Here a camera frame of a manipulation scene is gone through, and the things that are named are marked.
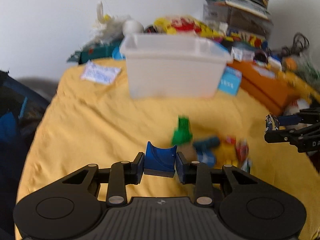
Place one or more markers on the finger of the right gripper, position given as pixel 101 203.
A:
pixel 289 135
pixel 308 116

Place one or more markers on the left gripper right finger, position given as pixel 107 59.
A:
pixel 182 168

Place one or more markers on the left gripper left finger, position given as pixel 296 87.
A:
pixel 138 168

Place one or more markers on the blue toy block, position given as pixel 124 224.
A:
pixel 160 161

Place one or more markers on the white toy race car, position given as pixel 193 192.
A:
pixel 271 123

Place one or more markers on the green toy piece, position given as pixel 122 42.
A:
pixel 182 134

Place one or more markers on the orange box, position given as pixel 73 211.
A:
pixel 274 94

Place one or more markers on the pile of small toys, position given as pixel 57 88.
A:
pixel 216 152

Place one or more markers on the yellow cloth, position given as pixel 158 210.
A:
pixel 87 122

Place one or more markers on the light blue small box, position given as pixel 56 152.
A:
pixel 230 81

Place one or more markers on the small white carton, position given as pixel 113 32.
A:
pixel 240 54

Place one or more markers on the white plastic bin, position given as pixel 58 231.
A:
pixel 176 66

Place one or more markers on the white paper packet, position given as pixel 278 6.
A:
pixel 100 74

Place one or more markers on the green tissue pack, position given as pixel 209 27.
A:
pixel 94 51

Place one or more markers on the blue bag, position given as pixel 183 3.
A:
pixel 22 109

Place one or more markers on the stack of books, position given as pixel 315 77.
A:
pixel 245 5

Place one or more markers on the white bowl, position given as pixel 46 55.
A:
pixel 132 26

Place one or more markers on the white plastic bag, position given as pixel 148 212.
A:
pixel 107 28

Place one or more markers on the yellow red snack bag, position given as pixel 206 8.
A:
pixel 185 25

